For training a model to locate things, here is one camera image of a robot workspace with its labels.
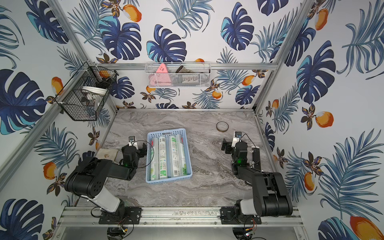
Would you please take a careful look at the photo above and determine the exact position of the aluminium front rail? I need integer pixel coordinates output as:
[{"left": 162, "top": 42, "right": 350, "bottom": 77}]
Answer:
[{"left": 57, "top": 207, "right": 304, "bottom": 228}]

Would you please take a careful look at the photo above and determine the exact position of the white wire wall basket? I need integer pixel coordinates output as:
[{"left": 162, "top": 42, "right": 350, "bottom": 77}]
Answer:
[{"left": 145, "top": 62, "right": 212, "bottom": 89}]

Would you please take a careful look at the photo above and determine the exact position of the brown item in basket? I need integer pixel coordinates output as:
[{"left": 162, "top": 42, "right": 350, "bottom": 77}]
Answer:
[{"left": 176, "top": 66, "right": 193, "bottom": 74}]

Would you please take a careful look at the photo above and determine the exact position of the white bowl in basket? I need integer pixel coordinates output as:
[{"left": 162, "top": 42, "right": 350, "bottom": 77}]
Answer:
[{"left": 81, "top": 86, "right": 107, "bottom": 96}]

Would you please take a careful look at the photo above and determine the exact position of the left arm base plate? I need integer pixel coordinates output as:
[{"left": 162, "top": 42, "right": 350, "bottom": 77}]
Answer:
[{"left": 99, "top": 207, "right": 142, "bottom": 225}]

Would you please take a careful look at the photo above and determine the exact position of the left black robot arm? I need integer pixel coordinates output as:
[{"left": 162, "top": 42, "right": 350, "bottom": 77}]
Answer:
[{"left": 64, "top": 141, "right": 151, "bottom": 217}]

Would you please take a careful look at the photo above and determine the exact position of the pink triangular item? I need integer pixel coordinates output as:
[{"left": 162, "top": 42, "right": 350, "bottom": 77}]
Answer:
[{"left": 149, "top": 63, "right": 172, "bottom": 88}]

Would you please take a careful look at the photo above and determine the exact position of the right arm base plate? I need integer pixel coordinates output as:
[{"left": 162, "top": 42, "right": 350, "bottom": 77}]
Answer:
[{"left": 220, "top": 207, "right": 262, "bottom": 225}]

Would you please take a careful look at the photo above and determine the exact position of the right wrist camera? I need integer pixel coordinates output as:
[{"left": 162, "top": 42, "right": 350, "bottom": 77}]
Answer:
[{"left": 233, "top": 131, "right": 243, "bottom": 145}]

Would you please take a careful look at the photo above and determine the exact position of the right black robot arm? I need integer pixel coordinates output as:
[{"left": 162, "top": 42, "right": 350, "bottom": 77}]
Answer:
[{"left": 222, "top": 140, "right": 293, "bottom": 217}]

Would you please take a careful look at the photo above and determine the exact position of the plastic wrap roll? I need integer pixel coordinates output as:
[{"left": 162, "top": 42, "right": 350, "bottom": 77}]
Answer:
[
  {"left": 176, "top": 135, "right": 188, "bottom": 176},
  {"left": 150, "top": 138, "right": 159, "bottom": 181},
  {"left": 159, "top": 137, "right": 168, "bottom": 179},
  {"left": 169, "top": 136, "right": 180, "bottom": 178}
]

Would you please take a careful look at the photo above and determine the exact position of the black wire wall basket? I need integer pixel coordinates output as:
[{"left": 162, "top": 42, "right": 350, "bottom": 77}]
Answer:
[{"left": 55, "top": 62, "right": 118, "bottom": 121}]

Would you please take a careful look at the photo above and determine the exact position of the light blue plastic basket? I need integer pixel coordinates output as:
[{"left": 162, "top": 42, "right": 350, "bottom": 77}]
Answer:
[{"left": 146, "top": 128, "right": 193, "bottom": 184}]

